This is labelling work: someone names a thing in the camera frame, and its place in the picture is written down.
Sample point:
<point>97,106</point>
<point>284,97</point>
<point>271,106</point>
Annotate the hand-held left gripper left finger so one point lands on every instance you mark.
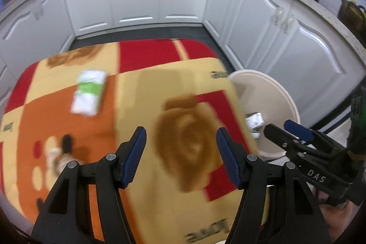
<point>134,155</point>

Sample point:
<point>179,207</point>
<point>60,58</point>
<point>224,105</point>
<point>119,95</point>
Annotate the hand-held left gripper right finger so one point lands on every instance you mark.
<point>228,158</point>

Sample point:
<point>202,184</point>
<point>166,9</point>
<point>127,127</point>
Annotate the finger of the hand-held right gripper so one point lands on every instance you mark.
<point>297,129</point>
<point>276,135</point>

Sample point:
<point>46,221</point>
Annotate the white plastic bin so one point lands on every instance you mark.
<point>263,95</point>

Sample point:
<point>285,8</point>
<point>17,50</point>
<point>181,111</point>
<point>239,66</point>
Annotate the person's right hand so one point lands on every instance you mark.
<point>337,218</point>

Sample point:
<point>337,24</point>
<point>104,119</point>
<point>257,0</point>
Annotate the white green tissue packet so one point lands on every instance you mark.
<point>87,95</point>

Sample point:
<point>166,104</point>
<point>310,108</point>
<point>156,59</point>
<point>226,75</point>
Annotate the printed blanket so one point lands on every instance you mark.
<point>160,81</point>

